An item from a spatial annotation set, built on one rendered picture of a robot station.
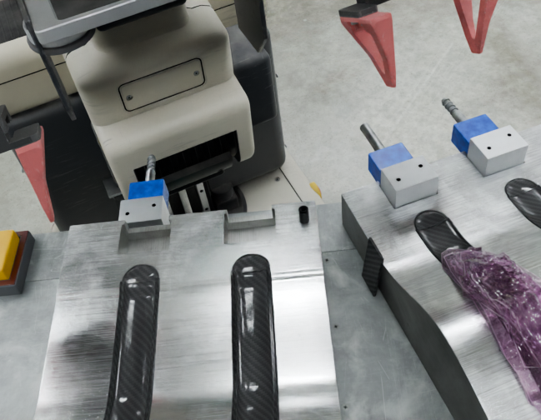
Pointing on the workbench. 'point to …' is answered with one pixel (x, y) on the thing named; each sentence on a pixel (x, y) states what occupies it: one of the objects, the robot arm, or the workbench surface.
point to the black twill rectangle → (373, 267)
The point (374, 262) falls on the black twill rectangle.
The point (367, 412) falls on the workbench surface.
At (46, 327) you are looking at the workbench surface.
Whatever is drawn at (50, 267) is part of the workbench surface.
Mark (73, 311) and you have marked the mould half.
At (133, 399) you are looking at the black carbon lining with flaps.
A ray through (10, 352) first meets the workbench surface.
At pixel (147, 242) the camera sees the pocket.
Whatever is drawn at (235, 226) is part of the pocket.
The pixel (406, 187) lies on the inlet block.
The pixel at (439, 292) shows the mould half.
